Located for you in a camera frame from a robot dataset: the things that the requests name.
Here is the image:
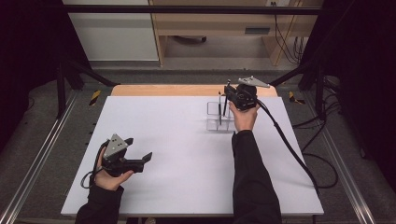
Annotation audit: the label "black horizontal frame bar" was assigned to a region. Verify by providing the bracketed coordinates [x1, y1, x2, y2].
[64, 4, 323, 16]

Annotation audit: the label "clear acrylic organizer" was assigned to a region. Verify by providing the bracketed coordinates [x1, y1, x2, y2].
[205, 101, 237, 133]

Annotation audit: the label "right hand-held gripper cable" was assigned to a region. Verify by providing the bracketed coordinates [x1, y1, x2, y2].
[256, 99, 321, 197]

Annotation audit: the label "black floor cables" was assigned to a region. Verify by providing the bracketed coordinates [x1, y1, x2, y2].
[292, 76, 342, 153]

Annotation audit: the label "black hanging cables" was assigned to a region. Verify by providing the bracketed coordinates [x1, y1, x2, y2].
[270, 1, 307, 65]

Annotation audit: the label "aluminium floor rail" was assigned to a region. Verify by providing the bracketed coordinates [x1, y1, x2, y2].
[0, 90, 80, 224]
[303, 92, 377, 224]

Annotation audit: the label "wooden table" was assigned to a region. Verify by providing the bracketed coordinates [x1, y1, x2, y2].
[110, 83, 278, 97]

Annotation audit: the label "white cabinet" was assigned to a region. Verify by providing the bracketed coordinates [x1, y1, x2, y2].
[62, 0, 160, 63]

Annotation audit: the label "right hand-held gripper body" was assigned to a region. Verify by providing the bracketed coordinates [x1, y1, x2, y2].
[233, 76, 271, 112]

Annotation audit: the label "left hand-held gripper cable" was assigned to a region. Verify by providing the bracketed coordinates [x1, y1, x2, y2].
[80, 141, 110, 189]

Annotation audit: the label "white table board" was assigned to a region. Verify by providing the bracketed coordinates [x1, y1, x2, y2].
[60, 95, 325, 217]

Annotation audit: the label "thin black cable loop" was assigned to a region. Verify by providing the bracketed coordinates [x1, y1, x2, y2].
[300, 152, 339, 189]

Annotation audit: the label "yellow black tape marker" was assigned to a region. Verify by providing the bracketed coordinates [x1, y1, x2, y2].
[89, 90, 102, 106]
[288, 91, 306, 105]

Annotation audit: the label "wooden desk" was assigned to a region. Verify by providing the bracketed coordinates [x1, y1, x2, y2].
[148, 0, 325, 67]

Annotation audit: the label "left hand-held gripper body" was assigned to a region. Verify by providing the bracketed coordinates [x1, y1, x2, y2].
[102, 133, 146, 177]

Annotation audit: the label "hand-held gripper cable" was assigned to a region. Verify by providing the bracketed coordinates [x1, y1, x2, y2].
[256, 99, 321, 197]
[80, 141, 110, 189]

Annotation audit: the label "black frame strut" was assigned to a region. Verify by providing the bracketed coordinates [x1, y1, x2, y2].
[55, 59, 120, 119]
[267, 60, 326, 116]

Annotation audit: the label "person's right hand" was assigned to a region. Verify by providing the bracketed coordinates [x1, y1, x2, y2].
[228, 101, 261, 133]

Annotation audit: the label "person's left hand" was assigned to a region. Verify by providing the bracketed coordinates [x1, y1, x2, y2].
[93, 147, 134, 191]

